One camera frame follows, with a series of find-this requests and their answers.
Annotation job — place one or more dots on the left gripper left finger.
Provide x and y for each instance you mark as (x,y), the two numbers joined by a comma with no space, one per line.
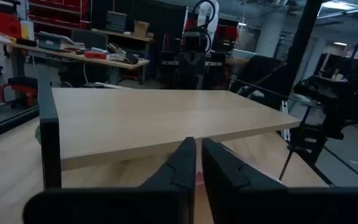
(172,202)

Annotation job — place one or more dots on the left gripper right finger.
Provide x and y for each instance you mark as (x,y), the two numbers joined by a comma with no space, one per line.
(259,205)

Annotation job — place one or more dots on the wooden shelf black metal frame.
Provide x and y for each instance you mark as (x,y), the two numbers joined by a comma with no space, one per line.
(166,118)

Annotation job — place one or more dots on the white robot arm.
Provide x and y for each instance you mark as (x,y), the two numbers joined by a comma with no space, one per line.
(211,28)

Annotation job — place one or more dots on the black machine stand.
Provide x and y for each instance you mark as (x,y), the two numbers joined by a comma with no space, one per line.
(191,68)

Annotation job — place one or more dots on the red toolbox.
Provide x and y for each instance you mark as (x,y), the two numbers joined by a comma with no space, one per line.
(95,55)

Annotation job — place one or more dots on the grey concrete pillar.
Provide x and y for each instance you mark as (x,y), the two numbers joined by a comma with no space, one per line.
(269,34)

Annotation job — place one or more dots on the cardboard box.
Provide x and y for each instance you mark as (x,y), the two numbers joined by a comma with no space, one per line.
(141,29)

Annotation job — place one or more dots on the wooden back bench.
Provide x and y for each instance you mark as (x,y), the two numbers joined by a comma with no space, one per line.
(120,33)

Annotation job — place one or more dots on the wooden workbench grey legs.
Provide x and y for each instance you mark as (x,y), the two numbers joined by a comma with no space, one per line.
(73,56)

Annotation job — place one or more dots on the red black rolling stool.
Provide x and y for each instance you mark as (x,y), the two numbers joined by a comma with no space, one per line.
(23,90)

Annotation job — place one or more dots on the black stacked trays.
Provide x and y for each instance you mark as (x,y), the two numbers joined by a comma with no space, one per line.
(116,21)

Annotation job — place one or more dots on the teal device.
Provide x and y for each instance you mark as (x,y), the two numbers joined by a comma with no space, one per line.
(50,42)

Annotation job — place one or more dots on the yellow box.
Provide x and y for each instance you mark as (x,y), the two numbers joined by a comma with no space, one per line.
(26,31)

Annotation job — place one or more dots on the red pegboard cabinet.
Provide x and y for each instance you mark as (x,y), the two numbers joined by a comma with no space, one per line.
(2,23)

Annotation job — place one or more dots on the red wall shelving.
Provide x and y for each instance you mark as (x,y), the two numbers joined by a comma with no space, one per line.
(57,18)

